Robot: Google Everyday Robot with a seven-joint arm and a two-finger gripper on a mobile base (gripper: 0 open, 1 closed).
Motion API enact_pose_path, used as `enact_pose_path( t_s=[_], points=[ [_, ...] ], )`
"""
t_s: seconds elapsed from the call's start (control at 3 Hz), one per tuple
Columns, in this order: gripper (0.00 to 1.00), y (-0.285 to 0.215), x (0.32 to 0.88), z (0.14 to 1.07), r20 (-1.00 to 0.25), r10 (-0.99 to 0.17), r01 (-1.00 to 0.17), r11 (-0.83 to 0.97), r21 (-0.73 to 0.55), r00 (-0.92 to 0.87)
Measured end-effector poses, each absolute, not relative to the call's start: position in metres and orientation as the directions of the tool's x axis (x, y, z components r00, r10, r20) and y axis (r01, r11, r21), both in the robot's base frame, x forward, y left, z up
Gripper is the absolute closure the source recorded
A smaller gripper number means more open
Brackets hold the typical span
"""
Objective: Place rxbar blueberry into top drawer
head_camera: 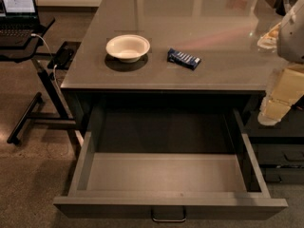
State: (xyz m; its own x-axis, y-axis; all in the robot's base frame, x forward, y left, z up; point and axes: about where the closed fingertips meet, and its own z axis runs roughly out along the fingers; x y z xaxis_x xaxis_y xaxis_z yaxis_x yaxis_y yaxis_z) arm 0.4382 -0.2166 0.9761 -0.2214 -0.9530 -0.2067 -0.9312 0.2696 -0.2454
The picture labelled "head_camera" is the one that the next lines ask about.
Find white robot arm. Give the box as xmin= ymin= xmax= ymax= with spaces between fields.
xmin=257 ymin=0 xmax=304 ymax=126

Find white paper bowl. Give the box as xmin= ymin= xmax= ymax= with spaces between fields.
xmin=105 ymin=34 xmax=150 ymax=63

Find grey counter cabinet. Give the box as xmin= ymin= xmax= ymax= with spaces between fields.
xmin=61 ymin=0 xmax=288 ymax=130

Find black rolling laptop stand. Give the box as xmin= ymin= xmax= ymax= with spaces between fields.
xmin=0 ymin=14 xmax=84 ymax=145

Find open black laptop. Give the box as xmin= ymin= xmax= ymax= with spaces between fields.
xmin=0 ymin=0 xmax=40 ymax=48

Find metal drawer handle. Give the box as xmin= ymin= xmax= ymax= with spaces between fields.
xmin=151 ymin=206 xmax=186 ymax=223

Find white charging cable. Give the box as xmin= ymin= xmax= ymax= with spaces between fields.
xmin=29 ymin=32 xmax=62 ymax=90

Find black phone on tray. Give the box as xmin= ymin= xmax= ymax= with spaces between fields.
xmin=55 ymin=47 xmax=74 ymax=67

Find open grey top drawer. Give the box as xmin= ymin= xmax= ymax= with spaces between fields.
xmin=54 ymin=107 xmax=288 ymax=220

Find blue rxbar blueberry wrapper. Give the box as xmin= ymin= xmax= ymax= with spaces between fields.
xmin=167 ymin=48 xmax=201 ymax=70

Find lower dark cabinet drawers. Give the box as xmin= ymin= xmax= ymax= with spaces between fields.
xmin=245 ymin=109 xmax=304 ymax=184

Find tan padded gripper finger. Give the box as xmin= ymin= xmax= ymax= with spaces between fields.
xmin=271 ymin=67 xmax=304 ymax=105
xmin=257 ymin=98 xmax=291 ymax=126

